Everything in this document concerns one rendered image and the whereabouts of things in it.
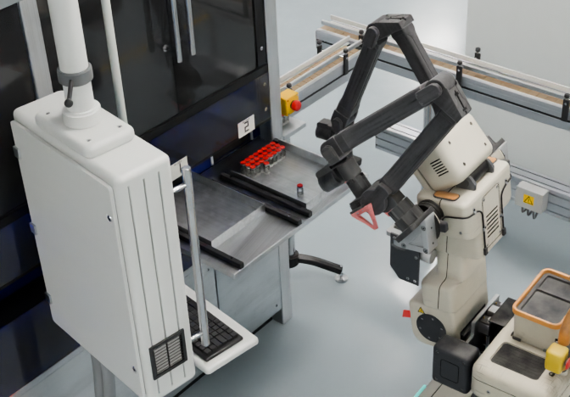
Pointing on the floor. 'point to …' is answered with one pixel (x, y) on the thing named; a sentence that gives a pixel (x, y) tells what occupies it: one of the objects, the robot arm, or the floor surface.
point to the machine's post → (273, 128)
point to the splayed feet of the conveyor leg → (319, 265)
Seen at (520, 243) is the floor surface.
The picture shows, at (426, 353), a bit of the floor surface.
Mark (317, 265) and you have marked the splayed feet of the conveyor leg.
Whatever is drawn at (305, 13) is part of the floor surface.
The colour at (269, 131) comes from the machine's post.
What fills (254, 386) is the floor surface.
